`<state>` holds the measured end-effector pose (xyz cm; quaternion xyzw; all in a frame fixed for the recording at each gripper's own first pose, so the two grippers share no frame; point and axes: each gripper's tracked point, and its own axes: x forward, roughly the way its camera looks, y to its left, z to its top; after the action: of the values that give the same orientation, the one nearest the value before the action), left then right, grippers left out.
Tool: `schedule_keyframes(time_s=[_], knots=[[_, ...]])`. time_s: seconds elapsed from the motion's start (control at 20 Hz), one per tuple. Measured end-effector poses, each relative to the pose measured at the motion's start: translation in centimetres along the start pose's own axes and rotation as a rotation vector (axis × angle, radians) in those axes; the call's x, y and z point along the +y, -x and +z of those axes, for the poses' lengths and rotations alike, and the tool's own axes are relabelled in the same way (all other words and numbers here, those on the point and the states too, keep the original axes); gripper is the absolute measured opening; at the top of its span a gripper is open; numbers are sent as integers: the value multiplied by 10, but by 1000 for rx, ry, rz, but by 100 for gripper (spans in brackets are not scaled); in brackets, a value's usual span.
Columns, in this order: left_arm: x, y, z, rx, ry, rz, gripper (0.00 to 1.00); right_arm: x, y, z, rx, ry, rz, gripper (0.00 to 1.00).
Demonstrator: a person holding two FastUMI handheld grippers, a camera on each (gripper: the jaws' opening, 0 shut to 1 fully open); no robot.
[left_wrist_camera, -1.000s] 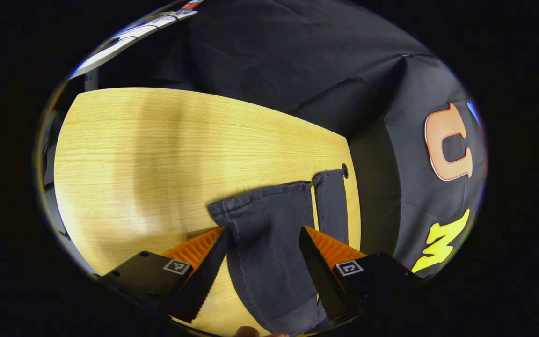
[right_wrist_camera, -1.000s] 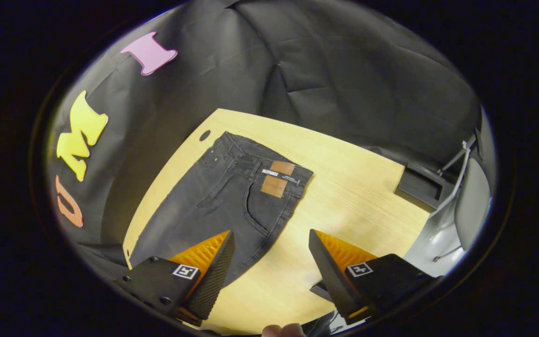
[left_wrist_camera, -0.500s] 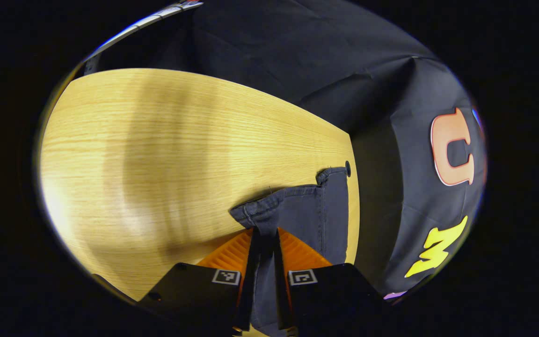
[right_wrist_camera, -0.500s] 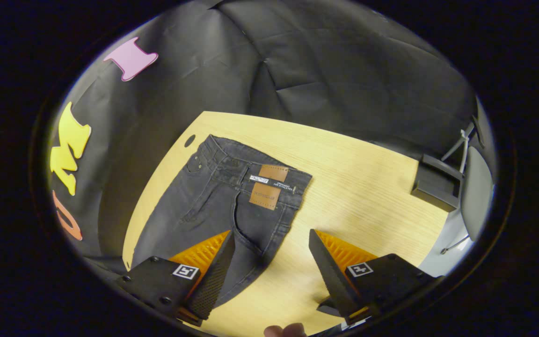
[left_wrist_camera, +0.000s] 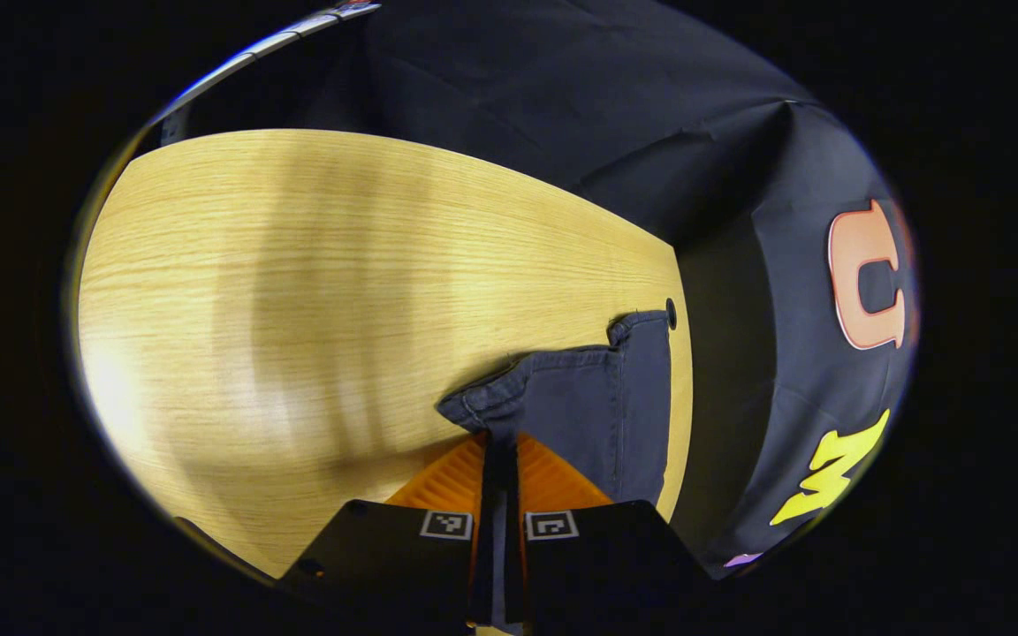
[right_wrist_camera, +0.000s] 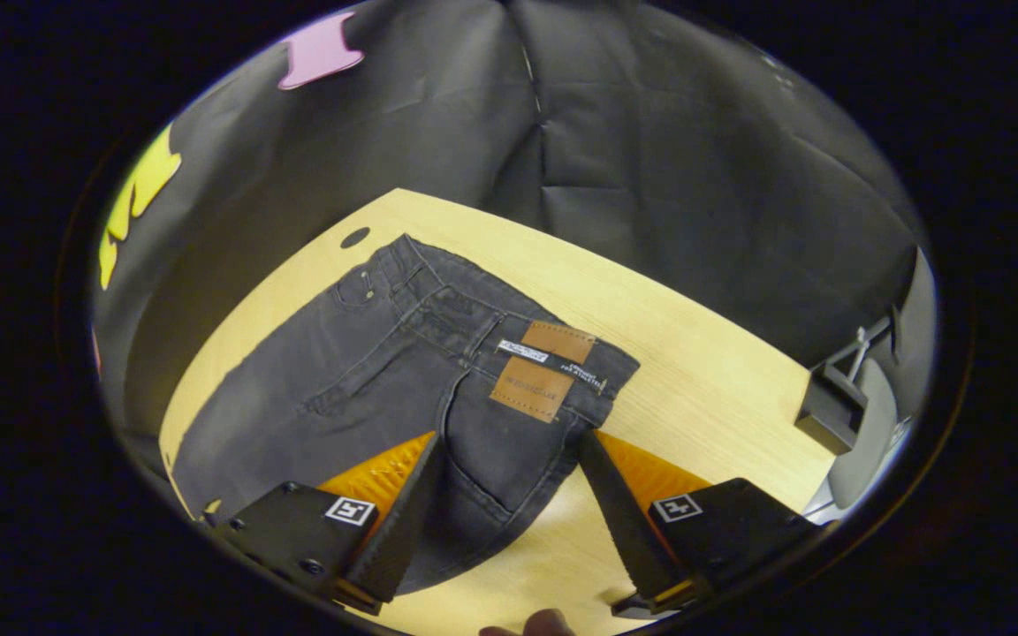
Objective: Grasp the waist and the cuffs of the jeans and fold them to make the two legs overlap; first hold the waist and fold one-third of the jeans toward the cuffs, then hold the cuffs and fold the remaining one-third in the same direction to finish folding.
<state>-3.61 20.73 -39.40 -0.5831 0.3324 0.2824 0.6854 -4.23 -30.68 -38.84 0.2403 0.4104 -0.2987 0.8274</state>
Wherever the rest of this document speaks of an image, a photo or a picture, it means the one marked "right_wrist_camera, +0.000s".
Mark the dark grey jeans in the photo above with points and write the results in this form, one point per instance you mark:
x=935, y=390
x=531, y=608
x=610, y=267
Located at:
x=368, y=371

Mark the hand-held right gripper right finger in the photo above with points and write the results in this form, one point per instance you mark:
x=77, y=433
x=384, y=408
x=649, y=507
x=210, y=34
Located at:
x=624, y=530

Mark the black backdrop cloth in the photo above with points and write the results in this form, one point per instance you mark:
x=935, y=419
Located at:
x=668, y=159

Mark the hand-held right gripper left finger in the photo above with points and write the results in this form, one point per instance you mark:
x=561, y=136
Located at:
x=403, y=530

